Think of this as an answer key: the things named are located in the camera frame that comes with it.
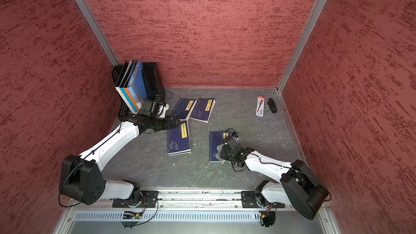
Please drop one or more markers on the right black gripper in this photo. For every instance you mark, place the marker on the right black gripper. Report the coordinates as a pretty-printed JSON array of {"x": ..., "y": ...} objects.
[{"x": 223, "y": 155}]

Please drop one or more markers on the aluminium rail frame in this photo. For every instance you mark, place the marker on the aluminium rail frame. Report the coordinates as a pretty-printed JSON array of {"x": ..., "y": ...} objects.
[{"x": 287, "y": 220}]

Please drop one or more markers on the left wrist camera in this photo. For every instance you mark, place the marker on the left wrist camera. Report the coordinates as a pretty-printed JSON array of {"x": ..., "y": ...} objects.
[{"x": 153, "y": 109}]

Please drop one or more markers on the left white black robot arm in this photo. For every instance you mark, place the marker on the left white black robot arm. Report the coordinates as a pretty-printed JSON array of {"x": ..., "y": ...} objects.
[{"x": 81, "y": 176}]

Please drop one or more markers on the black mesh file basket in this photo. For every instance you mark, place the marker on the black mesh file basket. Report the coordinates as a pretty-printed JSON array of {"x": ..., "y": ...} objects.
[{"x": 153, "y": 84}]

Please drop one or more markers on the small black device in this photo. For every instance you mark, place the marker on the small black device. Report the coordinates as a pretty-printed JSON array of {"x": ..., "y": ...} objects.
[{"x": 272, "y": 106}]

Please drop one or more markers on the white blue pen box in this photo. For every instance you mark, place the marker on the white blue pen box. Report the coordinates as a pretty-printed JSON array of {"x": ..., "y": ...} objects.
[{"x": 260, "y": 106}]

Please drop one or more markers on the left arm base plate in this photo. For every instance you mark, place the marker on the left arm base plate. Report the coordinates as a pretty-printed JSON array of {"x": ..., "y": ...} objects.
[{"x": 142, "y": 199}]

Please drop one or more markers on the grey fluffy cleaning cloth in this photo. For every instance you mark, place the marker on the grey fluffy cleaning cloth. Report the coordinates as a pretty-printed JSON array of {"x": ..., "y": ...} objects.
[{"x": 218, "y": 154}]

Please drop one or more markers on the blue orange upright folder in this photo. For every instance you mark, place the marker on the blue orange upright folder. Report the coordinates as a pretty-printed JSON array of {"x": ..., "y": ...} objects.
[{"x": 135, "y": 88}]

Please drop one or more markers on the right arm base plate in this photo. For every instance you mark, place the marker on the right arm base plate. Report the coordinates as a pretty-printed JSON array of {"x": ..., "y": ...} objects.
[{"x": 253, "y": 200}]

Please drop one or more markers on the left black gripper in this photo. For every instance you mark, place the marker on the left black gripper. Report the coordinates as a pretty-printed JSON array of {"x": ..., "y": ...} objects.
[{"x": 168, "y": 125}]

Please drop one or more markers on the purple book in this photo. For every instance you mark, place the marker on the purple book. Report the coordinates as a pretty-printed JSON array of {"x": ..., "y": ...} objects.
[
  {"x": 215, "y": 139},
  {"x": 203, "y": 110},
  {"x": 178, "y": 140}
]

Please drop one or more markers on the blue book back left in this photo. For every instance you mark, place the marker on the blue book back left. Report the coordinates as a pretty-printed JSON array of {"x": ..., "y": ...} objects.
[{"x": 183, "y": 108}]

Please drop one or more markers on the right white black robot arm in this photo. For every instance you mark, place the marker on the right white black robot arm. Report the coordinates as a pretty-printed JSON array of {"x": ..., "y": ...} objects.
[{"x": 293, "y": 183}]

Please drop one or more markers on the slotted cable duct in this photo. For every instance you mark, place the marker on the slotted cable duct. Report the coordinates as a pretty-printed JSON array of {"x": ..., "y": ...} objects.
[{"x": 169, "y": 216}]

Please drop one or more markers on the white teal upright book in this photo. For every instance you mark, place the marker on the white teal upright book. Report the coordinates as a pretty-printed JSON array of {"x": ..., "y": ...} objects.
[{"x": 122, "y": 82}]

